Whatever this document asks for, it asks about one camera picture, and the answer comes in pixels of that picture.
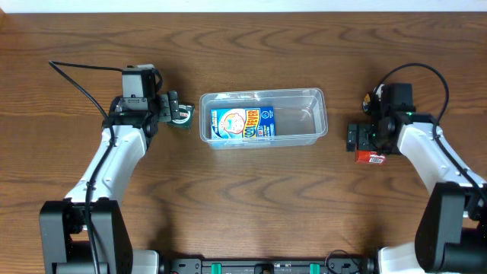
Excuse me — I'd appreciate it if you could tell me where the red Panadol box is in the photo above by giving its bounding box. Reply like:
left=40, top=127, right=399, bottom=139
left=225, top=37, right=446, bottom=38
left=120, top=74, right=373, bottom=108
left=355, top=150, right=386, bottom=165

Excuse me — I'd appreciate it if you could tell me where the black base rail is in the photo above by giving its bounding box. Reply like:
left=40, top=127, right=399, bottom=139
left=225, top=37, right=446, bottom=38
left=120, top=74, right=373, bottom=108
left=132, top=250, right=381, bottom=274

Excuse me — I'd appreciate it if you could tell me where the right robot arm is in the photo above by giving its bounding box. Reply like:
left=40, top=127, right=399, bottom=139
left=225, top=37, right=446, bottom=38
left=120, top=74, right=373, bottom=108
left=346, top=83, right=486, bottom=273

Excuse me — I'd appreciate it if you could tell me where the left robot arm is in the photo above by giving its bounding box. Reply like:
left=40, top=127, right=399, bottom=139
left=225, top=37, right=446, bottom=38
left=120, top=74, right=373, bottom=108
left=39, top=91, right=180, bottom=273

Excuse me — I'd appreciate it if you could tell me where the blue Cool Fever box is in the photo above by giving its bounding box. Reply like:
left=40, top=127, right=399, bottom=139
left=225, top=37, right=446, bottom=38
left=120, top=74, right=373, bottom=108
left=210, top=107, right=275, bottom=139

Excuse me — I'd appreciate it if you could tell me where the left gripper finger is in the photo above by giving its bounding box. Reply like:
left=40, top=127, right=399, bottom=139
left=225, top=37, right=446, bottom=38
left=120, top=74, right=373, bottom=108
left=167, top=91, right=180, bottom=119
left=158, top=94, right=170, bottom=123

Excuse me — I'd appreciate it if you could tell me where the clear plastic container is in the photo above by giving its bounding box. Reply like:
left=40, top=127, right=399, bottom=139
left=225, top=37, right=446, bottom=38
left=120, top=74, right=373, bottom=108
left=199, top=88, right=328, bottom=149

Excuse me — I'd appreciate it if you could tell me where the dark bottle white cap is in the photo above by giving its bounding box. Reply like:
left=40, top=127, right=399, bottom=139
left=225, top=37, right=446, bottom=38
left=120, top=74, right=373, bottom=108
left=361, top=84, right=384, bottom=116

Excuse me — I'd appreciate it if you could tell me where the green Zam-Buk ointment box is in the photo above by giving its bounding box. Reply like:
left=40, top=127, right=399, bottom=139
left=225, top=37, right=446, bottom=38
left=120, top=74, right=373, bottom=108
left=167, top=104, right=195, bottom=129

